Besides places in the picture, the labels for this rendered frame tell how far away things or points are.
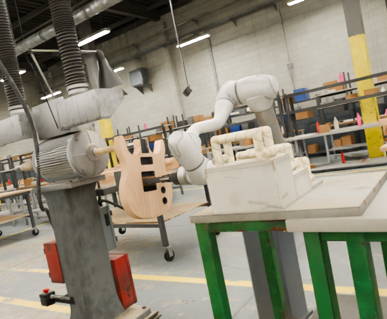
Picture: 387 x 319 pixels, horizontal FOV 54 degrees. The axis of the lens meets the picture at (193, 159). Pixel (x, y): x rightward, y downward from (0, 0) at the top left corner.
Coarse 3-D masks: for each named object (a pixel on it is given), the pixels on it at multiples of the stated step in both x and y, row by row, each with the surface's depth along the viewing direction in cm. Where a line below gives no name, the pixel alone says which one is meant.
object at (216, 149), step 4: (212, 144) 136; (216, 144) 136; (212, 148) 137; (216, 148) 136; (212, 152) 137; (216, 152) 136; (220, 152) 136; (216, 156) 136; (220, 156) 136; (216, 160) 136; (220, 160) 136; (216, 164) 137; (220, 164) 136
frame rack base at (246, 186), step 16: (240, 160) 145; (256, 160) 131; (272, 160) 123; (288, 160) 133; (208, 176) 138; (224, 176) 134; (240, 176) 130; (256, 176) 127; (272, 176) 124; (288, 176) 131; (224, 192) 135; (240, 192) 132; (256, 192) 128; (272, 192) 125; (288, 192) 130; (224, 208) 136; (240, 208) 132; (256, 208) 129; (272, 208) 125
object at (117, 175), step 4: (116, 172) 222; (120, 172) 220; (116, 176) 222; (120, 176) 220; (116, 180) 223; (116, 184) 223; (104, 200) 227; (100, 204) 227; (112, 204) 227; (116, 204) 226; (120, 208) 226
